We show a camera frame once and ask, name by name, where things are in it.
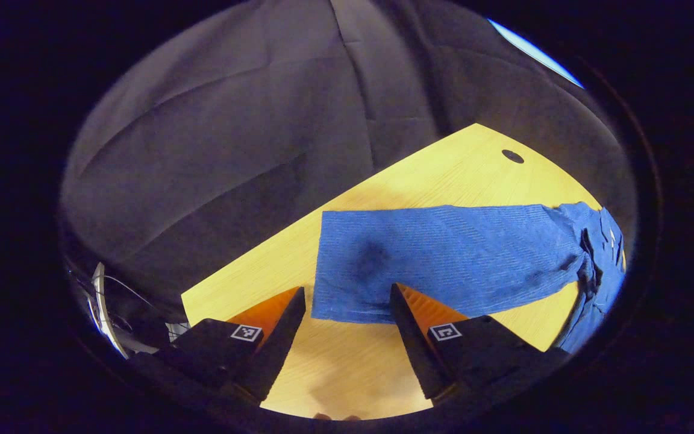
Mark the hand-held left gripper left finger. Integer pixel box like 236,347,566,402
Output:
154,286,307,403

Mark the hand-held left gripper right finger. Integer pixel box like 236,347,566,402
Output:
390,283,567,401

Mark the blue corduroy shirt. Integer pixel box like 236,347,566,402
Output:
311,202,627,354

